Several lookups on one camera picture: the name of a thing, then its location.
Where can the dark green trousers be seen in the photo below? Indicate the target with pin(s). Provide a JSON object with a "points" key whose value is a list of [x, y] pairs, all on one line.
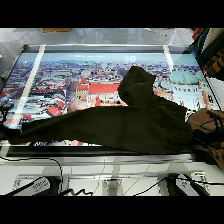
{"points": [[133, 126]]}

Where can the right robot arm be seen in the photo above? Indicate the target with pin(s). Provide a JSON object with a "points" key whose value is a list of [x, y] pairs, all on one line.
{"points": [[199, 188]]}

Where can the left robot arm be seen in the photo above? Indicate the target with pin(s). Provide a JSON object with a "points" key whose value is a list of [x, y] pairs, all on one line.
{"points": [[41, 186]]}

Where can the heap of clothes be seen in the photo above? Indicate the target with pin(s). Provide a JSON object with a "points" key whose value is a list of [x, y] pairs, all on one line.
{"points": [[215, 63]]}

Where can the brown garment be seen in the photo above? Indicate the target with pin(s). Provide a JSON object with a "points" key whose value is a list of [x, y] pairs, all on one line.
{"points": [[199, 122]]}

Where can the silver frame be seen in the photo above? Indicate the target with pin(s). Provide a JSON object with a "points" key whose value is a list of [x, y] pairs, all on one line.
{"points": [[100, 161]]}

